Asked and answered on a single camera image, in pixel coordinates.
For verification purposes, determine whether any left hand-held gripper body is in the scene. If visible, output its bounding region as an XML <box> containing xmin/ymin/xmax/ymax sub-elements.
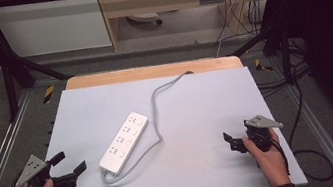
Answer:
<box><xmin>11</xmin><ymin>148</ymin><xmax>81</xmax><ymax>187</ymax></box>

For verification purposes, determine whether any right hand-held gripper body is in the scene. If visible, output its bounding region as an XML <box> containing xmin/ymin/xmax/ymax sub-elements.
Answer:
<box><xmin>240</xmin><ymin>111</ymin><xmax>288</xmax><ymax>157</ymax></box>

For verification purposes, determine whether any person's right hand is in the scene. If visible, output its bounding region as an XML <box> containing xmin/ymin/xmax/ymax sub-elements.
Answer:
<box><xmin>241</xmin><ymin>126</ymin><xmax>293</xmax><ymax>187</ymax></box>

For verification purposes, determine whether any white power strip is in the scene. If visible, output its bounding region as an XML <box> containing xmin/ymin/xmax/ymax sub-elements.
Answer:
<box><xmin>90</xmin><ymin>109</ymin><xmax>157</xmax><ymax>179</ymax></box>

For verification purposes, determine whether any yellow black floor tape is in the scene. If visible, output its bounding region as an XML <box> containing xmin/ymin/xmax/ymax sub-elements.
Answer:
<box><xmin>253</xmin><ymin>56</ymin><xmax>274</xmax><ymax>74</ymax></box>
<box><xmin>40</xmin><ymin>84</ymin><xmax>57</xmax><ymax>105</ymax></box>

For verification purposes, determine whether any wooden table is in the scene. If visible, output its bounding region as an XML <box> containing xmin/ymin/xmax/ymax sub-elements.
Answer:
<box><xmin>63</xmin><ymin>49</ymin><xmax>244</xmax><ymax>96</ymax></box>

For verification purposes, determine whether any white cabinet panel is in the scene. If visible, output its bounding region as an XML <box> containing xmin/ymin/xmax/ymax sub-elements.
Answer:
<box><xmin>0</xmin><ymin>0</ymin><xmax>113</xmax><ymax>64</ymax></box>

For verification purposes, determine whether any white chair base with caster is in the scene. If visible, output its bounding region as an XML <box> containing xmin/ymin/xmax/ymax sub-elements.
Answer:
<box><xmin>126</xmin><ymin>9</ymin><xmax>165</xmax><ymax>31</ymax></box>

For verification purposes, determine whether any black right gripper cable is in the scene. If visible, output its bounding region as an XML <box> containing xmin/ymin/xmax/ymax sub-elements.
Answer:
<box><xmin>263</xmin><ymin>132</ymin><xmax>292</xmax><ymax>179</ymax></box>

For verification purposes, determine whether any black floor cable loop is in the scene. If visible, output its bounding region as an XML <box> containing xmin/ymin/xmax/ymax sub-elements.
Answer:
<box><xmin>249</xmin><ymin>36</ymin><xmax>333</xmax><ymax>187</ymax></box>

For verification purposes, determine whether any grey power strip cable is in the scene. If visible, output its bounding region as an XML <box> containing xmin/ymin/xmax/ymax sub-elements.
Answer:
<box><xmin>86</xmin><ymin>69</ymin><xmax>210</xmax><ymax>187</ymax></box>

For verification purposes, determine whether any thin white cable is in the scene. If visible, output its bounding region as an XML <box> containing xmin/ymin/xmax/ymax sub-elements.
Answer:
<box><xmin>207</xmin><ymin>0</ymin><xmax>239</xmax><ymax>58</ymax></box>

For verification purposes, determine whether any bundle of hanging cables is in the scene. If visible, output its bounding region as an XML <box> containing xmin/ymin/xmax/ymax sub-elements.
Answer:
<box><xmin>208</xmin><ymin>0</ymin><xmax>281</xmax><ymax>45</ymax></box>

